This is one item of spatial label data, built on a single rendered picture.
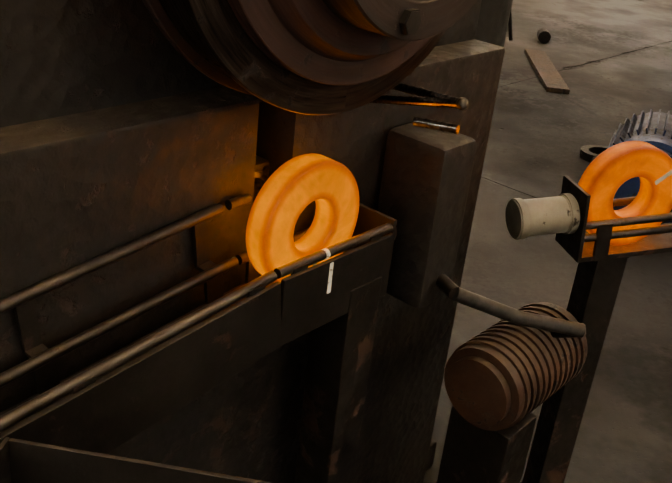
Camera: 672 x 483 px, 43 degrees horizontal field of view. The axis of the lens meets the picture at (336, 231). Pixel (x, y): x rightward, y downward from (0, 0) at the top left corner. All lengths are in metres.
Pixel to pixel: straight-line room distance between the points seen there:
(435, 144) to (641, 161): 0.33
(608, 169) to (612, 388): 1.00
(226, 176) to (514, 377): 0.48
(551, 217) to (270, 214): 0.48
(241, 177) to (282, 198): 0.07
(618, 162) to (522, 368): 0.32
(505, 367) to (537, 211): 0.23
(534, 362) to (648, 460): 0.82
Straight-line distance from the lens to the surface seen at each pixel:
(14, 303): 0.82
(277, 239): 0.92
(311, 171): 0.92
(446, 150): 1.07
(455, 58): 1.22
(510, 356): 1.17
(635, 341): 2.39
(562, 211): 1.24
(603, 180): 1.25
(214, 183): 0.93
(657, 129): 3.08
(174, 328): 0.83
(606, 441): 1.99
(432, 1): 0.82
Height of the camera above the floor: 1.15
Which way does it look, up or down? 26 degrees down
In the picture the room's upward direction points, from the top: 6 degrees clockwise
